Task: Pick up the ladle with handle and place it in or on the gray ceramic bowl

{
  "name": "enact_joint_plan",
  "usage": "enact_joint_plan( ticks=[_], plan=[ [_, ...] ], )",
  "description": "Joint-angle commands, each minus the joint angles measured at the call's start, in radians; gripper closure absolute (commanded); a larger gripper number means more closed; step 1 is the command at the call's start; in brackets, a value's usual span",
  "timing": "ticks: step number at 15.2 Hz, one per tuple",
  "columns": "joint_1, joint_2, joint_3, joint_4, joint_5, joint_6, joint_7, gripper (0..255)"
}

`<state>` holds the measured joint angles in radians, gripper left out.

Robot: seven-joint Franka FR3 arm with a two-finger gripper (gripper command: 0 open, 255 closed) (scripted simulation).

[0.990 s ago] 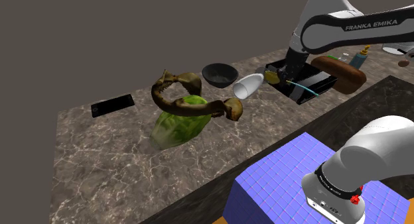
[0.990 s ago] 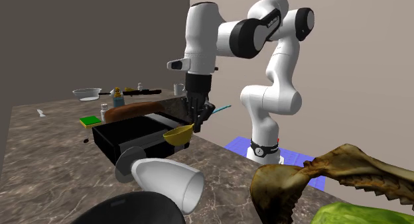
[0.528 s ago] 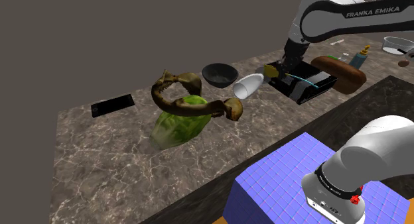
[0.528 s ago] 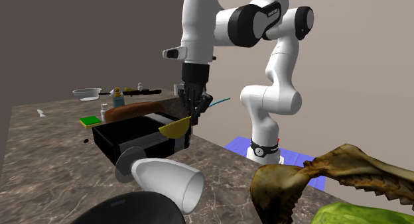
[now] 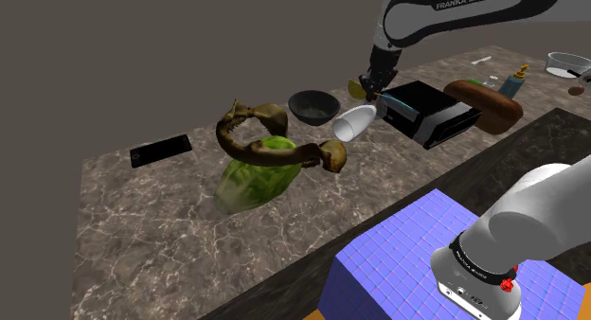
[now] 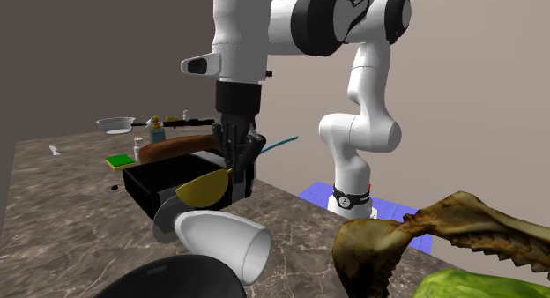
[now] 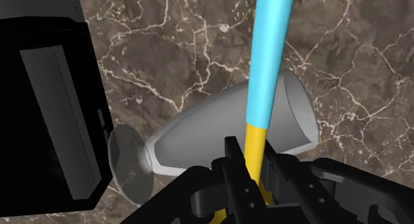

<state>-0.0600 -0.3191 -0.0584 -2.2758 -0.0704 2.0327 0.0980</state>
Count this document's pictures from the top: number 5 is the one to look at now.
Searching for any yellow green fruit slice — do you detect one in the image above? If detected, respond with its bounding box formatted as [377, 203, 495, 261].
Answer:
[347, 79, 367, 101]

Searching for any white cup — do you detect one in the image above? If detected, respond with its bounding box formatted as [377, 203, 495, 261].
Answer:
[331, 104, 385, 143]

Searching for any black box appliance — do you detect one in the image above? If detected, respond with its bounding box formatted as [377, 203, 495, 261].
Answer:
[382, 80, 483, 151]

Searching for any dark grey bowl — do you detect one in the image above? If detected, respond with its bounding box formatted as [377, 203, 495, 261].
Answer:
[287, 89, 342, 127]

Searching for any brown bread loaf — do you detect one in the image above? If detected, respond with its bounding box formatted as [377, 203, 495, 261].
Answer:
[443, 79, 525, 136]

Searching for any blue soap dispenser bottle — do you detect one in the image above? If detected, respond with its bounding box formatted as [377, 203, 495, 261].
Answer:
[497, 63, 530, 100]

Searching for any brown jawbone skull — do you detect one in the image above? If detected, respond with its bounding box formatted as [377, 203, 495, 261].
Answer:
[215, 99, 348, 174]

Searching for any green lettuce head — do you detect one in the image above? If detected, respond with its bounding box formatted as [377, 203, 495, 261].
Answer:
[212, 135, 304, 216]

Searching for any grey pan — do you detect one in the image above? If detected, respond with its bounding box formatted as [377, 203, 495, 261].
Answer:
[546, 51, 591, 80]

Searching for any blue tiled robot stand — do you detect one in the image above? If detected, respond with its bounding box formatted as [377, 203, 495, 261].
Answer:
[316, 187, 587, 320]

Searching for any black phone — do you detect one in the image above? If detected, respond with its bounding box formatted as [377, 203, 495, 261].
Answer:
[129, 133, 193, 169]

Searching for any blue handled kitchen tool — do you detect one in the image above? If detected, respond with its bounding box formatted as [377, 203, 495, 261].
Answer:
[376, 92, 419, 123]

